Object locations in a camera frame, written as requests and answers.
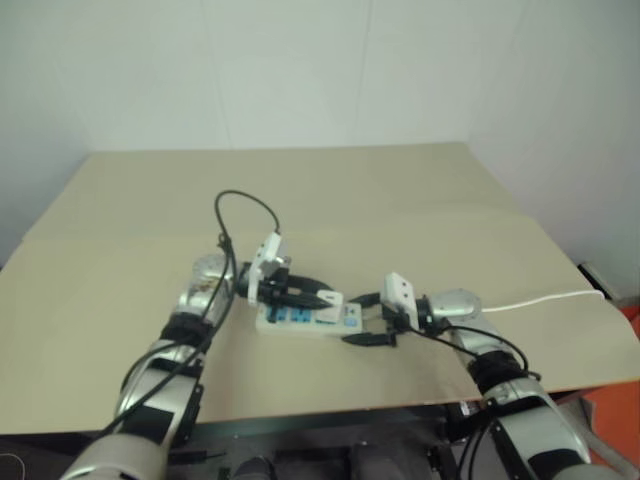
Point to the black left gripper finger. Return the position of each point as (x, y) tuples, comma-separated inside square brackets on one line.
[(314, 281), (307, 301)]

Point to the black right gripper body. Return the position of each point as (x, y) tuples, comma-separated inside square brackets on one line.
[(395, 322)]

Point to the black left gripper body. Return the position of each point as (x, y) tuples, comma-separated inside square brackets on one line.
[(276, 291)]

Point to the white charger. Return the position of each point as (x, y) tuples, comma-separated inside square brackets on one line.
[(330, 302)]

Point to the white power strip blue sockets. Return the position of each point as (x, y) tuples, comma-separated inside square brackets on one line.
[(290, 327)]

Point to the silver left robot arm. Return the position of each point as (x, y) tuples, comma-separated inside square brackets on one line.
[(150, 400)]

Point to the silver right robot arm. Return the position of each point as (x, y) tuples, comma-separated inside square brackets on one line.
[(530, 400)]

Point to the dark rounded shape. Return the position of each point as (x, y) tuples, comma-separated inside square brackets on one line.
[(255, 470)]

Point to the orange object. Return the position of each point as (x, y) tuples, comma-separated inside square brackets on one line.
[(620, 425)]

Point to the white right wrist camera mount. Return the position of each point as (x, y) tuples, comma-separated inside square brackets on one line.
[(397, 290)]

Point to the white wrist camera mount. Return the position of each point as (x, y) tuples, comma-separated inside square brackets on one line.
[(270, 247), (397, 290)]

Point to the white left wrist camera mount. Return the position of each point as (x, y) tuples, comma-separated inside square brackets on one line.
[(270, 247)]

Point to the black table frame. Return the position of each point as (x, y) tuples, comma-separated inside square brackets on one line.
[(325, 422)]

